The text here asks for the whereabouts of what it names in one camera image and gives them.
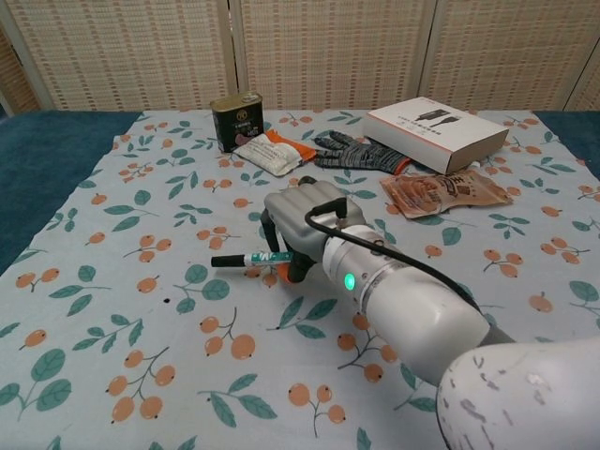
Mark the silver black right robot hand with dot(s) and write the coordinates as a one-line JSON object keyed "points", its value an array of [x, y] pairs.
{"points": [[300, 215]]}

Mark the green and white marker body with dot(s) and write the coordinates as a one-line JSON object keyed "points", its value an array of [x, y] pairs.
{"points": [[267, 258]]}

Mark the small black cap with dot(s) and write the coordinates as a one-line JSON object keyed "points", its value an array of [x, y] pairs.
{"points": [[227, 261]]}

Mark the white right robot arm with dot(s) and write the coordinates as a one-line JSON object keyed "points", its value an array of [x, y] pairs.
{"points": [[422, 304]]}

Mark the white and orange packet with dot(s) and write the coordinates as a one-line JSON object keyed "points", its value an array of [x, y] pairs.
{"points": [[274, 152]]}

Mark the grey knit work glove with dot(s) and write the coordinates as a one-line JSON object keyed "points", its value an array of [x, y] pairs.
{"points": [[361, 154]]}

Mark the dark green gold tin can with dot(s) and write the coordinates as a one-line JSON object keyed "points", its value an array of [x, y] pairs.
{"points": [[236, 122]]}

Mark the brown snack pouch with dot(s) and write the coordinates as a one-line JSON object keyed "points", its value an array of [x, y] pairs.
{"points": [[440, 192]]}

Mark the bamboo folding screen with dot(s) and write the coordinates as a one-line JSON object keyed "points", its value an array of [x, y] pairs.
{"points": [[328, 51]]}

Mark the fruit and leaf pattern tablecloth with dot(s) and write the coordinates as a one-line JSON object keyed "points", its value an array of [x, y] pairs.
{"points": [[140, 356]]}

